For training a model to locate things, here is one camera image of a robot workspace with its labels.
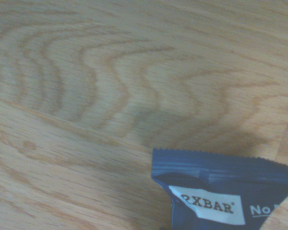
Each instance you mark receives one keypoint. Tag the dark blue protein bar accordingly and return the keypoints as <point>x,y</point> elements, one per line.
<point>206,172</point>

